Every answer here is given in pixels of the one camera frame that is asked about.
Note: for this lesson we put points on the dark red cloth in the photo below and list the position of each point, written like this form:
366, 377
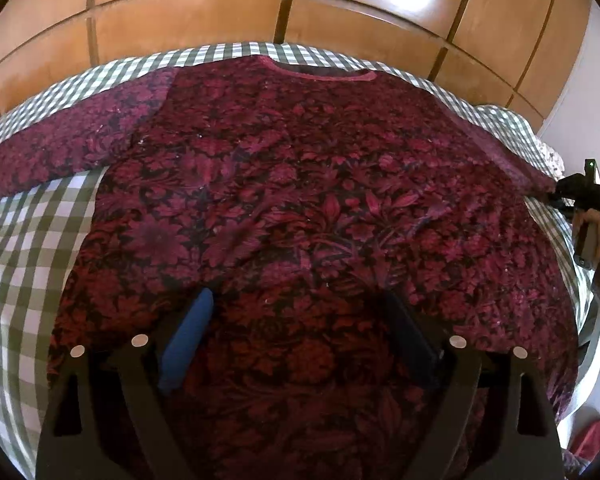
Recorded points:
591, 437

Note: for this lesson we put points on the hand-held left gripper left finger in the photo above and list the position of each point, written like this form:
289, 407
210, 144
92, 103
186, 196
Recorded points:
187, 340

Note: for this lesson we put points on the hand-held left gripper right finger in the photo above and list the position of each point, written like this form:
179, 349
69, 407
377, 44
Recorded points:
414, 342

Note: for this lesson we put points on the white mattress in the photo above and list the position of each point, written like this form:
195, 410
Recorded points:
592, 360

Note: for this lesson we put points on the green checked bed sheet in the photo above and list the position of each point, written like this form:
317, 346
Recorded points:
25, 260

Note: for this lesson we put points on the dark red floral sweater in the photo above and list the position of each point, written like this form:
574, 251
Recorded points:
300, 200

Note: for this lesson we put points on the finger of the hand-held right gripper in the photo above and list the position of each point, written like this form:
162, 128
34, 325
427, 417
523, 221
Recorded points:
562, 192

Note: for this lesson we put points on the wooden wardrobe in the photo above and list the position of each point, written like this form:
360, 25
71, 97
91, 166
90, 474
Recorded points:
205, 20

